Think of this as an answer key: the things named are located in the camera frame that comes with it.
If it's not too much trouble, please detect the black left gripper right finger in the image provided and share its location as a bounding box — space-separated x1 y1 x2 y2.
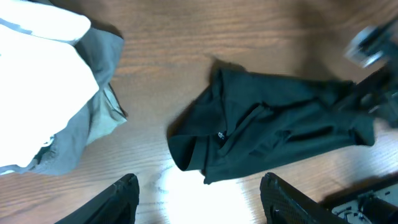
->
260 172 347 224

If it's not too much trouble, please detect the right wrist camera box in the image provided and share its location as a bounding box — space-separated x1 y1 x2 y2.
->
345 16 397 68

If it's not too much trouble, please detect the grey folded t-shirt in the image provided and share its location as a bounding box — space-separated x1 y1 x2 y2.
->
1 28 127 175

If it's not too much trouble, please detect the white folded t-shirt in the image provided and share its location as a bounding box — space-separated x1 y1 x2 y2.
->
1 0 99 167

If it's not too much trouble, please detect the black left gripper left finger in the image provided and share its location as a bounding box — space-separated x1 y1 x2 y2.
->
57 174 140 224

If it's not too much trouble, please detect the black t-shirt with logo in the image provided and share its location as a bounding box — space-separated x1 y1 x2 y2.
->
168 68 375 184

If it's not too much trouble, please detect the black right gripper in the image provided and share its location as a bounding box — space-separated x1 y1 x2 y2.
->
338 65 397 128

